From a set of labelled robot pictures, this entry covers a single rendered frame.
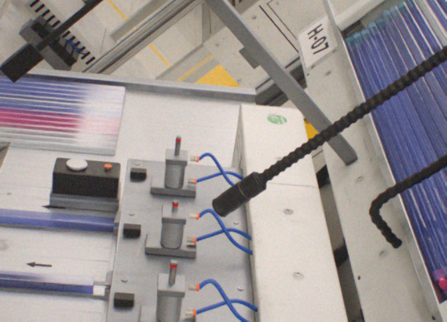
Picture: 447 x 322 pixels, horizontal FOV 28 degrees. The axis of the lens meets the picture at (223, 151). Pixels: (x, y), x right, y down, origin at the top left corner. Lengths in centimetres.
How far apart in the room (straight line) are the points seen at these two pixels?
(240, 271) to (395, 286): 16
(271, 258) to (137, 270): 13
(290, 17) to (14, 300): 134
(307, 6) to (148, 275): 134
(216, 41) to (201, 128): 90
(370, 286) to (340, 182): 18
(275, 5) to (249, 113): 100
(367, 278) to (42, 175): 45
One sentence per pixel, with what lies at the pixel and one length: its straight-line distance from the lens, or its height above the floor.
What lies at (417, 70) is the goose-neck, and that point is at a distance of 67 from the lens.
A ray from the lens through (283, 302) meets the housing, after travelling 81.
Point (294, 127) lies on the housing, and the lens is 110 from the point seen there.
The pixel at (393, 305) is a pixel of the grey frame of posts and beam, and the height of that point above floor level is 134.
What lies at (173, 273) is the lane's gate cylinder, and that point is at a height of 121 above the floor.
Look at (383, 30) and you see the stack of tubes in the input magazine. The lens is 110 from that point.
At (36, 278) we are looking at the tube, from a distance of 92.
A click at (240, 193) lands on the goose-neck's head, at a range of 70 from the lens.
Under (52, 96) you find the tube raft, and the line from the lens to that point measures 126.
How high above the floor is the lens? 152
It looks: 17 degrees down
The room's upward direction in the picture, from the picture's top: 55 degrees clockwise
